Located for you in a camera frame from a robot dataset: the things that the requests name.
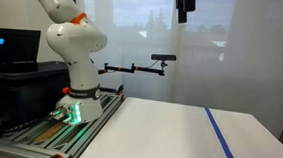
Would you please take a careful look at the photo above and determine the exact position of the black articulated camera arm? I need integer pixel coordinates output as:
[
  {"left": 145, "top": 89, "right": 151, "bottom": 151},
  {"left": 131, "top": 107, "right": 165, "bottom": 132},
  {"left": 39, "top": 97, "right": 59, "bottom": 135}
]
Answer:
[{"left": 97, "top": 55, "right": 169, "bottom": 81}]

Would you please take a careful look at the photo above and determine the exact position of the black computer monitor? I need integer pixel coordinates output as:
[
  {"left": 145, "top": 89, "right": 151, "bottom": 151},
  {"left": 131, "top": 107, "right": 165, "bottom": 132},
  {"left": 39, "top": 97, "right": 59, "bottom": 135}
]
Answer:
[{"left": 0, "top": 27, "right": 43, "bottom": 76}]

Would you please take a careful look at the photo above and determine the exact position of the blue tape strip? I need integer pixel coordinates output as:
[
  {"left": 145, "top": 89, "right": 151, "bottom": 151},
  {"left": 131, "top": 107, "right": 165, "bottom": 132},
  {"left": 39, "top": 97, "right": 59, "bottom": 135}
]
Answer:
[{"left": 200, "top": 106, "right": 249, "bottom": 158}]

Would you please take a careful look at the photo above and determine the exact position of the black storage bin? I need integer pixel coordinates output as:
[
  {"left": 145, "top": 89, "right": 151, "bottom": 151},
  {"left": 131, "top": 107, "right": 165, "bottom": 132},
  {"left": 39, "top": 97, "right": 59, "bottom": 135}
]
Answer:
[{"left": 0, "top": 56, "right": 72, "bottom": 135}]

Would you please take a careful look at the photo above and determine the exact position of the aluminium profile base frame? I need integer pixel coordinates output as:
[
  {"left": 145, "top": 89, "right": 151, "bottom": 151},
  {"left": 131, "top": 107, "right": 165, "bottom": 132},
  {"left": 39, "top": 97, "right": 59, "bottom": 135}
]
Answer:
[{"left": 0, "top": 82, "right": 127, "bottom": 158}]

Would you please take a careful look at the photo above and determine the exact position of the black stereo camera bar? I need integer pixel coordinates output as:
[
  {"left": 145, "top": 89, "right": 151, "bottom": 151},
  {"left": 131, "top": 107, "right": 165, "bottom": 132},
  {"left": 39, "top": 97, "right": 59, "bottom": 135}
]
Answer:
[{"left": 150, "top": 53, "right": 177, "bottom": 62}]

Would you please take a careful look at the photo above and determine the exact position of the white sheer curtain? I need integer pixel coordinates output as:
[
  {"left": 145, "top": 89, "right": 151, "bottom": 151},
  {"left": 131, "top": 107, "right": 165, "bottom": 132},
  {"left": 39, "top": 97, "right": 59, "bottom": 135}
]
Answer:
[{"left": 73, "top": 0, "right": 283, "bottom": 140}]

